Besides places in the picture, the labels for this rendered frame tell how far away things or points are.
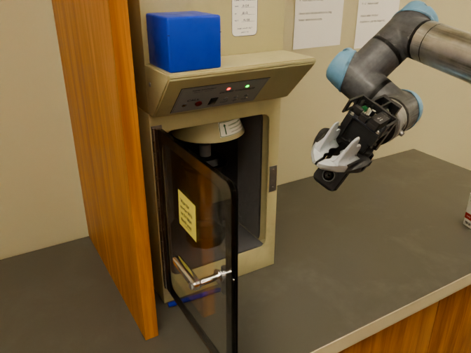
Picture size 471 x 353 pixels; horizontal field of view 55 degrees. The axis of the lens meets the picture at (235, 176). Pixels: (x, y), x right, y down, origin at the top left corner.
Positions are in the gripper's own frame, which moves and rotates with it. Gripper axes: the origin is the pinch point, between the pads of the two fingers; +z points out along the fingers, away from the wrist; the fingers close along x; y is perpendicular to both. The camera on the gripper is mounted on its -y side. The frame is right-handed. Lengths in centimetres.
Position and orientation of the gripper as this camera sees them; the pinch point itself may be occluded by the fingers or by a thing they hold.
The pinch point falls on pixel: (317, 164)
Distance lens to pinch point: 65.6
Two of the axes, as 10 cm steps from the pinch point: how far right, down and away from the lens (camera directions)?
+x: 7.1, 6.2, -3.3
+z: -6.0, 3.0, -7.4
